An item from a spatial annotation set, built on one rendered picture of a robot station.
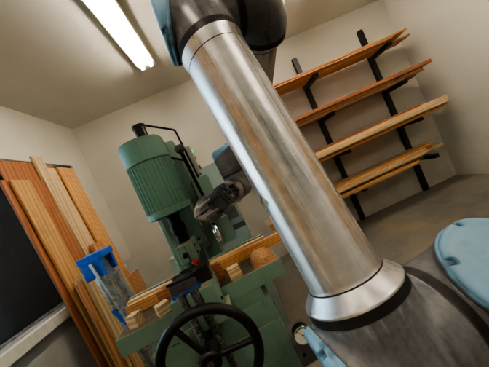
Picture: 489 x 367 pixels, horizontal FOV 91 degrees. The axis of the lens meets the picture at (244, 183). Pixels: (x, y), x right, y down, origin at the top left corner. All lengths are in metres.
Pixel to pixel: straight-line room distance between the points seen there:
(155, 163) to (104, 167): 2.75
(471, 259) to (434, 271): 0.05
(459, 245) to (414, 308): 0.11
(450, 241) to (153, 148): 0.87
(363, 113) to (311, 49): 1.13
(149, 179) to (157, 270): 2.75
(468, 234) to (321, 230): 0.21
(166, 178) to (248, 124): 0.63
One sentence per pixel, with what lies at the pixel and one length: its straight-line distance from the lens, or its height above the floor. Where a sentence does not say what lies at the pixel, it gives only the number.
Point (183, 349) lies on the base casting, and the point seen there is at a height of 0.77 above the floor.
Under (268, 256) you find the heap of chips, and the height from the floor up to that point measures 0.92.
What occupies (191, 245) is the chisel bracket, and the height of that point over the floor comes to 1.05.
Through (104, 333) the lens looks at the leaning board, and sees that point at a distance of 2.39.
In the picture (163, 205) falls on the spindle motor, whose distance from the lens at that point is 0.93.
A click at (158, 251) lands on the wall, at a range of 3.54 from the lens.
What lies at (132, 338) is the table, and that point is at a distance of 0.99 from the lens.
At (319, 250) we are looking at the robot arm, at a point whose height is 1.09.
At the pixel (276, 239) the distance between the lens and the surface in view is 1.04.
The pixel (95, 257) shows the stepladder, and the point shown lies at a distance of 1.81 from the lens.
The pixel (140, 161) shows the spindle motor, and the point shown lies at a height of 1.42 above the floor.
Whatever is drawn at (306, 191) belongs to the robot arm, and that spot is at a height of 1.16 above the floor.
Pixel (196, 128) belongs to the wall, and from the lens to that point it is 3.38.
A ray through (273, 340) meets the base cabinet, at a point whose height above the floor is 0.65.
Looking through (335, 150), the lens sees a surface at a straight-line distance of 2.98.
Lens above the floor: 1.21
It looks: 2 degrees down
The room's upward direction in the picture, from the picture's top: 24 degrees counter-clockwise
